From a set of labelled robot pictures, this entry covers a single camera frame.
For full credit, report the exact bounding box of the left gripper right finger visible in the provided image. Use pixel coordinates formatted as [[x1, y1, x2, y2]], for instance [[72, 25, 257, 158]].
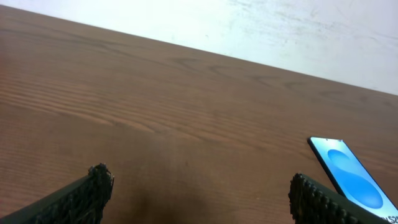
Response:
[[288, 173, 389, 224]]

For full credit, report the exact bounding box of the blue Galaxy smartphone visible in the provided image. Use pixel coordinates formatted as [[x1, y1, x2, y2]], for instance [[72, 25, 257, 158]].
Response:
[[307, 136, 397, 223]]

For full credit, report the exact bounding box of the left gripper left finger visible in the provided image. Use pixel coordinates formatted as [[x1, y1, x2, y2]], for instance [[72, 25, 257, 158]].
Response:
[[1, 163, 114, 224]]

